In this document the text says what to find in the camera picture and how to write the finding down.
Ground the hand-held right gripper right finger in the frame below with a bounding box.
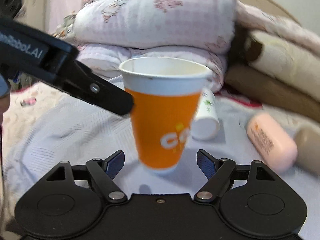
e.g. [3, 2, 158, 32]
[193, 149, 275, 203]

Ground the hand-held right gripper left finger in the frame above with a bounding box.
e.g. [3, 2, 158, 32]
[46, 150, 128, 203]

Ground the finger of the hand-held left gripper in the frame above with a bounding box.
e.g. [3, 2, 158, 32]
[62, 60, 135, 117]

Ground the orange paper cup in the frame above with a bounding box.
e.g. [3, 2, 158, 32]
[118, 57, 213, 176]

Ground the white bottle with green print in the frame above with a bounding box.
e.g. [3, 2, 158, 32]
[191, 87, 220, 141]

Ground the white textured bedspread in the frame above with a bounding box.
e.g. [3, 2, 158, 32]
[2, 76, 320, 240]

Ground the cream floral bed sheet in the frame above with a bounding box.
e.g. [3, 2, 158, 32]
[2, 81, 66, 157]

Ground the pink bottle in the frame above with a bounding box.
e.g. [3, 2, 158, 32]
[246, 112, 298, 173]

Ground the red patterned cloth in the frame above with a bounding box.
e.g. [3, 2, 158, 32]
[216, 84, 262, 108]

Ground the pink floral folded quilt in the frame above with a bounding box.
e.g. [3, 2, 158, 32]
[73, 0, 237, 92]

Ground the beige rounded container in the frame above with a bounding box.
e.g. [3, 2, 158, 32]
[294, 127, 320, 172]

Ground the cream and brown folded blanket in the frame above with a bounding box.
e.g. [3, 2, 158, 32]
[224, 29, 320, 124]

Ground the pink fluffy blanket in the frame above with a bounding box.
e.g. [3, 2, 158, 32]
[234, 0, 320, 58]

